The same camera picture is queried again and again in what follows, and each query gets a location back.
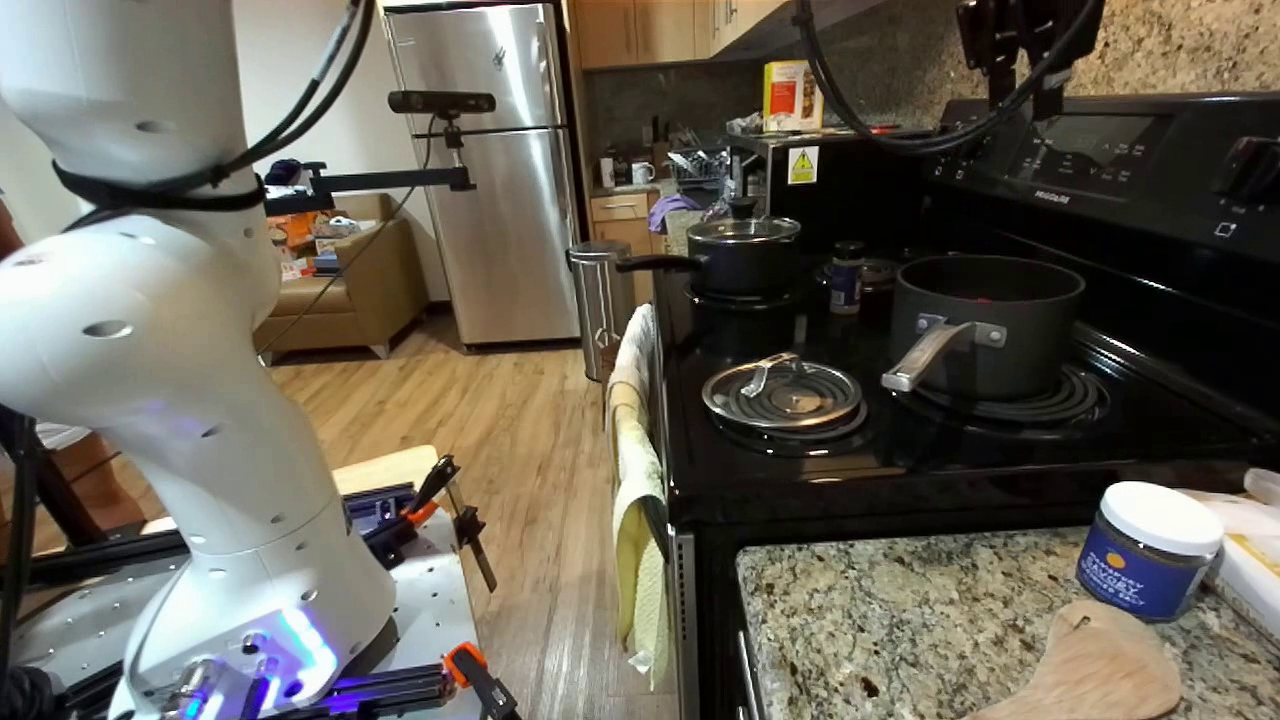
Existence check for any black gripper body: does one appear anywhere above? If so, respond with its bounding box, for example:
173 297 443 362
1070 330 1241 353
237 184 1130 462
954 0 1108 76

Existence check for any black kitchen stove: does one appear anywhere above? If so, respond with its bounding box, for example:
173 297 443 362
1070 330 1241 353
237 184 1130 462
655 92 1280 720

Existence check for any black appliance with yellow sticker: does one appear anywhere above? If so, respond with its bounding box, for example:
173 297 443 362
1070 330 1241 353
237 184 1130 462
762 130 934 253

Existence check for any yellow red box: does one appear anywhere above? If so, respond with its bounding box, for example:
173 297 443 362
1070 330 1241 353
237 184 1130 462
760 57 830 137

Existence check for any small dark spice bottle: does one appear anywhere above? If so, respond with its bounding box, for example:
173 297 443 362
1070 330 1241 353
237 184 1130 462
826 237 872 322

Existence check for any glass saucepan lid black knob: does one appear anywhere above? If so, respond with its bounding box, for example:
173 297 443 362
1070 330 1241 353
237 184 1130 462
683 196 804 253

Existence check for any small black saucepan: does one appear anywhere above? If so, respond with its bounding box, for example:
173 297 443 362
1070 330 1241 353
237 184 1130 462
610 241 813 306

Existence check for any glass lid with steel rim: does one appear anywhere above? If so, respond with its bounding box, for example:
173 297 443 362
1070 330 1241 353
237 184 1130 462
694 347 872 445

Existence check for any stainless steel trash can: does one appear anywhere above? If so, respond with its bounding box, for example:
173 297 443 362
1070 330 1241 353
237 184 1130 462
568 241 630 389

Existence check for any stainless steel fridge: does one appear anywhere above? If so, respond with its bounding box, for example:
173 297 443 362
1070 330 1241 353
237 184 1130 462
378 0 586 353

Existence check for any white tray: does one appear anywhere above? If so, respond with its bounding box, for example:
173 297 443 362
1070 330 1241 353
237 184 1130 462
1203 464 1280 646

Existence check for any cream dish towel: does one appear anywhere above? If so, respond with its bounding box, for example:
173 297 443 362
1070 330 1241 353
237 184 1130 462
602 301 674 684

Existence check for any wooden spatula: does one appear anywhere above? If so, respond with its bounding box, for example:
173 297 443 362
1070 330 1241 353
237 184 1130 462
975 595 1189 720

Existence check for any brown armchair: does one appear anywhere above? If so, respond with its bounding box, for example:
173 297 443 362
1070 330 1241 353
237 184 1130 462
252 191 433 366

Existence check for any orange black clamp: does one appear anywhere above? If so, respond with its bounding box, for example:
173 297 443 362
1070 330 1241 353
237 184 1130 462
360 452 462 568
333 635 522 720

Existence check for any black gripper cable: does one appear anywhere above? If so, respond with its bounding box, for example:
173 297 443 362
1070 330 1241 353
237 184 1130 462
791 0 1110 159

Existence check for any black pot with steel handle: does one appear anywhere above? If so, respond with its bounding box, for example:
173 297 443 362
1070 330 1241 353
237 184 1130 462
877 253 1091 409

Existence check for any black stereo camera bar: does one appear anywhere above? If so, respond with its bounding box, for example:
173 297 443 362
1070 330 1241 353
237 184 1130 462
384 90 501 119

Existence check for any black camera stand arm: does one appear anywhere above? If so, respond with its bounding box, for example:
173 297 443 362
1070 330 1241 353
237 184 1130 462
257 157 474 218

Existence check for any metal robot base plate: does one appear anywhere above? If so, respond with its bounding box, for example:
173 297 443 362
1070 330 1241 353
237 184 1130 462
0 445 488 720

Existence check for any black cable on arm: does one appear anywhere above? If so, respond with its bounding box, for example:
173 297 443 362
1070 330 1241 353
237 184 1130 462
50 0 378 218

